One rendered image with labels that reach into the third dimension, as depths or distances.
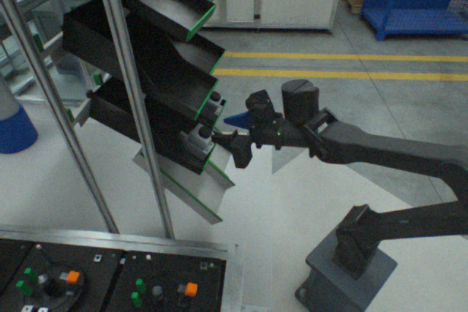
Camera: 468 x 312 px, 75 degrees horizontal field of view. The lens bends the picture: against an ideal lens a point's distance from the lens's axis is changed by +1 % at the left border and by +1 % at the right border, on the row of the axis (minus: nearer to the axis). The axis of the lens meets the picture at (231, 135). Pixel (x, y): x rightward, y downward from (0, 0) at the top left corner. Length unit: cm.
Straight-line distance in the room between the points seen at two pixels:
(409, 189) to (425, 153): 204
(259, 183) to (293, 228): 20
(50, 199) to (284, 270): 81
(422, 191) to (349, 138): 205
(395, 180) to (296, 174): 147
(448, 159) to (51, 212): 110
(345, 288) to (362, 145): 34
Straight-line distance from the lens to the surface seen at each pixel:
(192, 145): 71
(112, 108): 69
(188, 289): 70
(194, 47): 81
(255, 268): 95
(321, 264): 76
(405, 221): 60
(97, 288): 87
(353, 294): 75
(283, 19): 452
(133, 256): 88
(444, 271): 112
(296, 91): 55
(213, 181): 91
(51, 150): 144
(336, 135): 55
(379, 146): 53
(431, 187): 264
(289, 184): 114
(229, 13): 448
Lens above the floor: 172
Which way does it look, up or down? 41 degrees down
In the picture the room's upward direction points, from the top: straight up
